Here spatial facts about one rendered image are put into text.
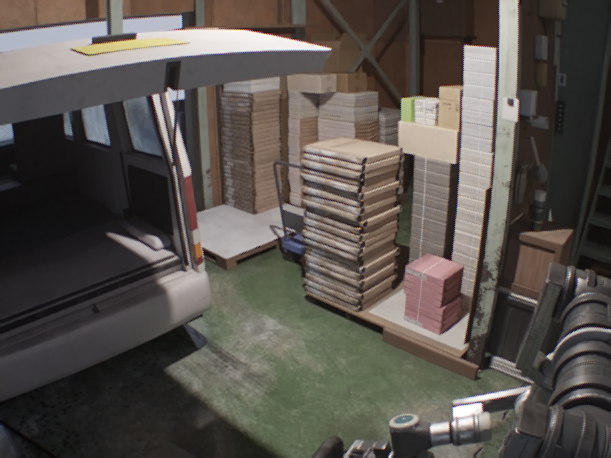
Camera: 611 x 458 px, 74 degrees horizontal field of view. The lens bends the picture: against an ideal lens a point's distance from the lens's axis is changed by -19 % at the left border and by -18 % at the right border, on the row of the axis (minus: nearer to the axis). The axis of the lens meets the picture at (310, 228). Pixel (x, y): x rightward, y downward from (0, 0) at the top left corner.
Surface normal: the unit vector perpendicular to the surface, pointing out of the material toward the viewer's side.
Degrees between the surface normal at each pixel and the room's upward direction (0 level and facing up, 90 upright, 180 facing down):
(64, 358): 89
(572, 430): 13
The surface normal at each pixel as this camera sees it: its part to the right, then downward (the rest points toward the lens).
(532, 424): 0.14, -0.94
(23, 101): 0.65, 0.51
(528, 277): -0.68, 0.29
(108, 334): 0.72, 0.19
